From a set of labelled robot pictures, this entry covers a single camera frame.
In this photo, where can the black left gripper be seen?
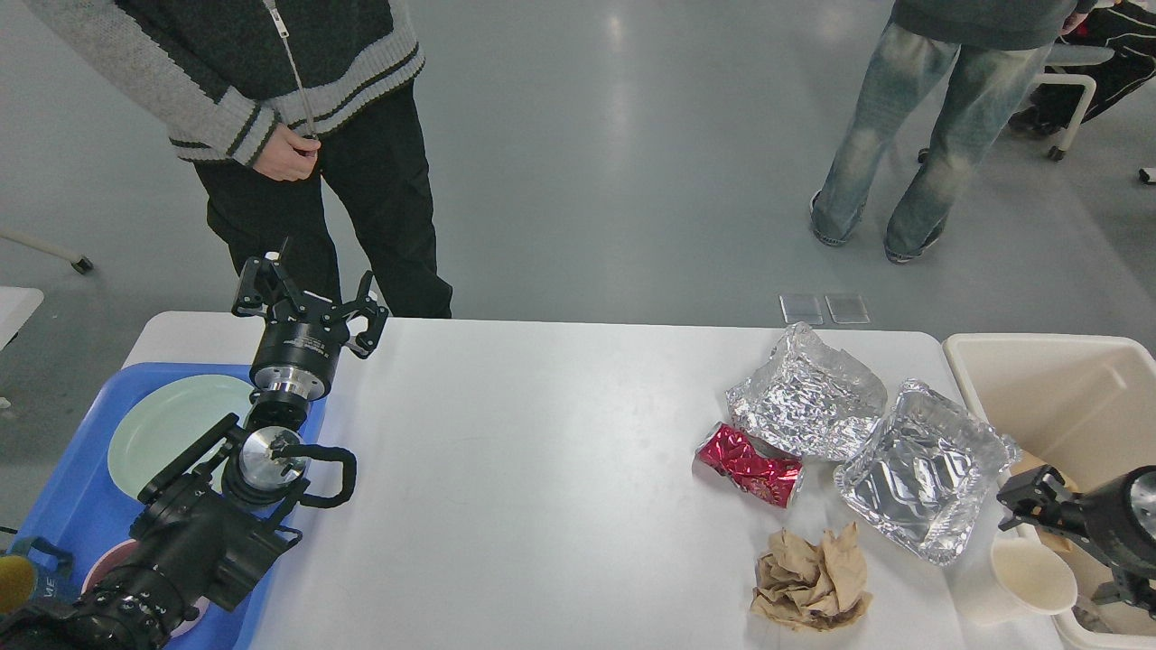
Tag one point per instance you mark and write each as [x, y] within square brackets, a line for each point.
[298, 353]

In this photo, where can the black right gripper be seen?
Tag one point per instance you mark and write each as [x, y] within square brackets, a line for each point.
[1116, 518]

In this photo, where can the light green plate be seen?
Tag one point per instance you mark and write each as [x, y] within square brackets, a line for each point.
[167, 422]

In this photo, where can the pink mug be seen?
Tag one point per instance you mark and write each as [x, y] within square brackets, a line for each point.
[121, 553]

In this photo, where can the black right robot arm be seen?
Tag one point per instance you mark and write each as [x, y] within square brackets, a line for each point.
[1114, 523]

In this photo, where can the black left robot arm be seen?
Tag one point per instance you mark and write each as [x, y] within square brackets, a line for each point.
[213, 518]

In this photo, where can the white paper cup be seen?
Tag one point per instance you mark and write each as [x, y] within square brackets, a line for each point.
[1013, 578]

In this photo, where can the beige waste bin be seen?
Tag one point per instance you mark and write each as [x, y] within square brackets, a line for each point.
[1086, 406]

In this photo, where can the aluminium foil tray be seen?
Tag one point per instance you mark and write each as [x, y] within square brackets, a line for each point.
[924, 473]

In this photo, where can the person in grey sweater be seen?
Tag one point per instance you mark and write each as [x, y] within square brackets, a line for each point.
[271, 101]

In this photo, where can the white chair left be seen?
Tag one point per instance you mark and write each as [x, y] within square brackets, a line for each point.
[79, 262]

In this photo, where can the white chair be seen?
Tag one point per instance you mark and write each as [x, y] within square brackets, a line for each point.
[79, 262]
[1063, 57]

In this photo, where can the crumpled brown paper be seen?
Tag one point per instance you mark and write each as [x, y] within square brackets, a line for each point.
[812, 586]

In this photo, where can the small white side table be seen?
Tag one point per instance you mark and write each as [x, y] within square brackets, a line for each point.
[17, 306]

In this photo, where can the crumpled aluminium foil sheet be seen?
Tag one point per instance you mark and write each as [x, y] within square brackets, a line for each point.
[809, 399]

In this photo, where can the blue plastic tray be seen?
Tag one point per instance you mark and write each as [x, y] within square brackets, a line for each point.
[87, 514]

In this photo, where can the crushed red can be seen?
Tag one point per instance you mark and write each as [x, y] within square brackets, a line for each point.
[769, 474]

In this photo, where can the blue HOME mug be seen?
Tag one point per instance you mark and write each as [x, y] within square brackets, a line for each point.
[35, 569]

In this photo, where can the white chair right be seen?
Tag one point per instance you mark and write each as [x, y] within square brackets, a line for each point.
[1063, 57]

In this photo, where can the seated person in black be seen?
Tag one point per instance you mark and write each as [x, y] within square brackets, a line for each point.
[1125, 28]

